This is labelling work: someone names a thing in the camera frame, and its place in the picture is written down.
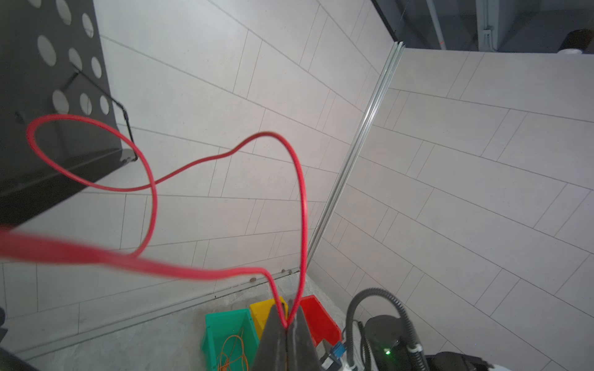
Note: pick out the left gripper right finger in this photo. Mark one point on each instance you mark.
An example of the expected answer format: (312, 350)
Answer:
(301, 352)

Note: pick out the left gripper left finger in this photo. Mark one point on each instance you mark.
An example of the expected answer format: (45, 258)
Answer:
(272, 354)

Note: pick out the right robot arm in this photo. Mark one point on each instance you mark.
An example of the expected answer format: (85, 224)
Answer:
(392, 343)

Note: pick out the red plastic bin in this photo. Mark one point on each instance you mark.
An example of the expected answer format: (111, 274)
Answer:
(321, 325)

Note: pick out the green plastic bin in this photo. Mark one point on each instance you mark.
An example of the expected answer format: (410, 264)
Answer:
(230, 341)

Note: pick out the yellow plastic bin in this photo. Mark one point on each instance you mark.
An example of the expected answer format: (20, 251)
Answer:
(260, 313)

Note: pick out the black perforated music stand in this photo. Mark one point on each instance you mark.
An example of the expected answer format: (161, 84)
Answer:
(57, 111)

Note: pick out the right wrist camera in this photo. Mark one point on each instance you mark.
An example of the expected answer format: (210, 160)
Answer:
(332, 359)

